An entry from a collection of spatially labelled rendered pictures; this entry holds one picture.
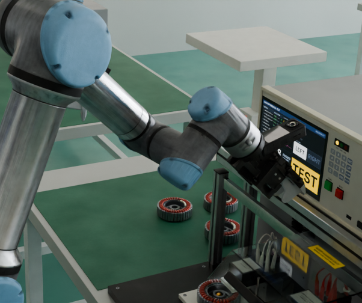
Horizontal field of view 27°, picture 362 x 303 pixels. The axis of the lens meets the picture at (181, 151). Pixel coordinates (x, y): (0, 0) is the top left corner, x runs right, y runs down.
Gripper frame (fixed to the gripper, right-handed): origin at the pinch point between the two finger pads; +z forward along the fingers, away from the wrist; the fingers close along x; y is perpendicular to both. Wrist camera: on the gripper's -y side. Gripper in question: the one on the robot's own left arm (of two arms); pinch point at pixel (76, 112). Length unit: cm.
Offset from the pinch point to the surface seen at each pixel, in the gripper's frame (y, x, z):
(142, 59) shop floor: -195, -391, 115
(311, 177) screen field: -34, 62, -2
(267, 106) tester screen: -33, 43, -13
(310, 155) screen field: -34, 61, -7
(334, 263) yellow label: -28, 80, 9
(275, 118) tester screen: -33, 47, -11
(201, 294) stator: -16, 48, 33
